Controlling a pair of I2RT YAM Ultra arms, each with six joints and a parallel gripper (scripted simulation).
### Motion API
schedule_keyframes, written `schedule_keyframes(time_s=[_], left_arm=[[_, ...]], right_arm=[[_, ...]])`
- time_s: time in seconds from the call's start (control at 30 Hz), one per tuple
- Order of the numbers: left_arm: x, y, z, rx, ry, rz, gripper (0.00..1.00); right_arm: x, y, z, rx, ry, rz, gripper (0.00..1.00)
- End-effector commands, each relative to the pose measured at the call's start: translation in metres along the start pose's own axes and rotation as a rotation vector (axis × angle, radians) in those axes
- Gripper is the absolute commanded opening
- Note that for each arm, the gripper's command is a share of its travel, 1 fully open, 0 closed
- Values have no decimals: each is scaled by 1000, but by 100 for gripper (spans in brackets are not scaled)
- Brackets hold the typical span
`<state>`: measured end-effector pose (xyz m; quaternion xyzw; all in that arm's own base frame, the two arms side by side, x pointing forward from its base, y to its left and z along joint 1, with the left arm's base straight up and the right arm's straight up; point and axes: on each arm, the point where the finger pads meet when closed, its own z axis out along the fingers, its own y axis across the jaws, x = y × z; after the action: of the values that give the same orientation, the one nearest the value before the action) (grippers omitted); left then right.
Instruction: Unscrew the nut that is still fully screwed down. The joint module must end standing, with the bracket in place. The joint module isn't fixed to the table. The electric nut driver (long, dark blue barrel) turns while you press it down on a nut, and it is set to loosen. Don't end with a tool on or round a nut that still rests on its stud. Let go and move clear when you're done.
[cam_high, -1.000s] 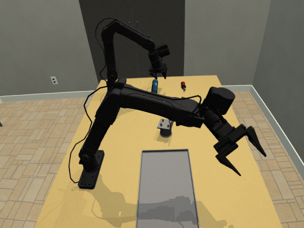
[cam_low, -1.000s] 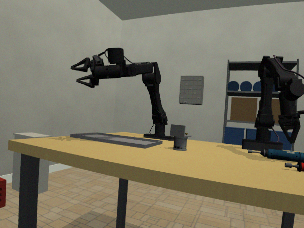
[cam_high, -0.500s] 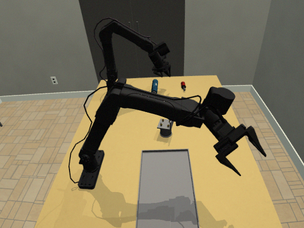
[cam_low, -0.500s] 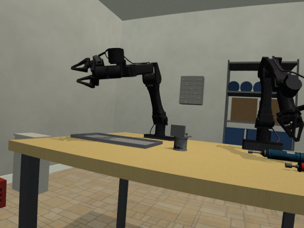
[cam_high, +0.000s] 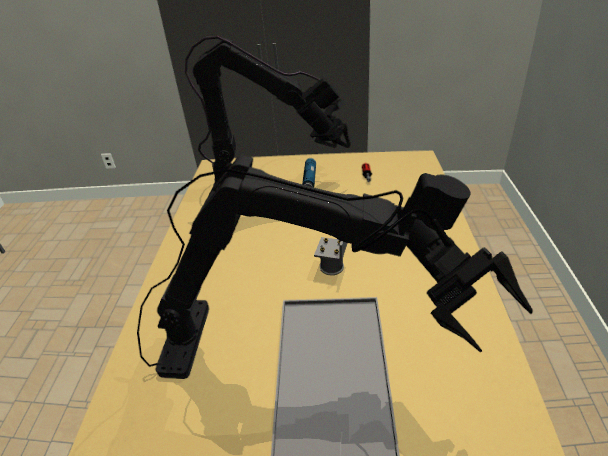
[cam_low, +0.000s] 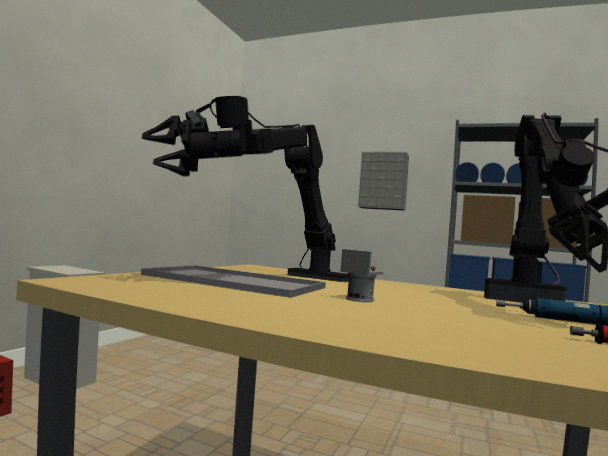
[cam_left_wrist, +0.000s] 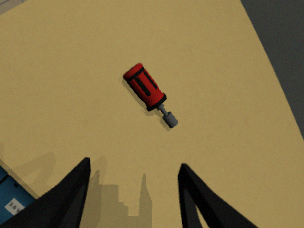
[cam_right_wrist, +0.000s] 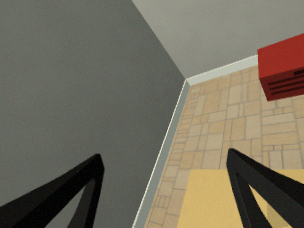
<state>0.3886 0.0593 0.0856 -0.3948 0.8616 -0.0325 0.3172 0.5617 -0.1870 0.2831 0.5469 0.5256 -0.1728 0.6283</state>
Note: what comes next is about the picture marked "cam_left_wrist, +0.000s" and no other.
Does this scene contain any red-handled nut driver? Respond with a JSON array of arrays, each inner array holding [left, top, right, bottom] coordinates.
[[123, 63, 178, 128]]

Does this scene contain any dark blue electric nut driver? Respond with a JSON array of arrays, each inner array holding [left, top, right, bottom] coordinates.
[[0, 166, 36, 225]]

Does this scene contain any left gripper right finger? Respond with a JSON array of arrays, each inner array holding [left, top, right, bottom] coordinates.
[[178, 163, 258, 228]]

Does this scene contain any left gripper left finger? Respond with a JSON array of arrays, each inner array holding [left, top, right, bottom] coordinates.
[[0, 157, 91, 228]]

